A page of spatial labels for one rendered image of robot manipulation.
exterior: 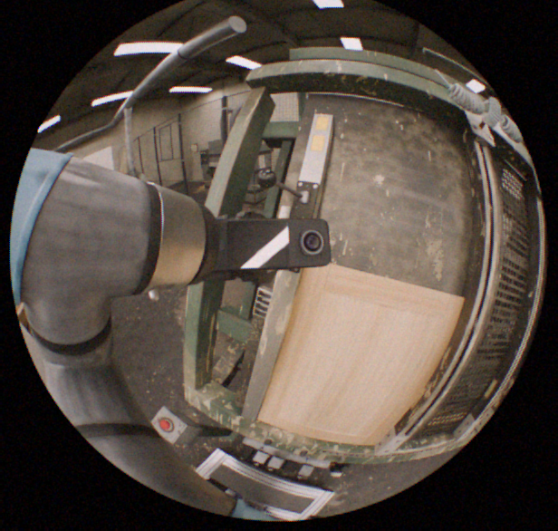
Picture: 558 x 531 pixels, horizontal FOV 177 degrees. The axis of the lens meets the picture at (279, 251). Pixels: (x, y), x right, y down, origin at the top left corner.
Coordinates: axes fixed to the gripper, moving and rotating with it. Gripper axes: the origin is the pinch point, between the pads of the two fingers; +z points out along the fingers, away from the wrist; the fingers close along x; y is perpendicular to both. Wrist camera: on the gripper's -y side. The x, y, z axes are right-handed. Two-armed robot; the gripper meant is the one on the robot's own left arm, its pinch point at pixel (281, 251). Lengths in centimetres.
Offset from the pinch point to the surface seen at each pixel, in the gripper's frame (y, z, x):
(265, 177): 0.5, -2.7, -12.8
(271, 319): 6.8, 9.1, 14.4
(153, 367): 154, 51, 90
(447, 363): -37.4, 7.0, 31.2
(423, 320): -29.4, 11.4, 18.8
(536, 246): -93, 8, 8
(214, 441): 76, 32, 133
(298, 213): -2.1, 8.1, -8.4
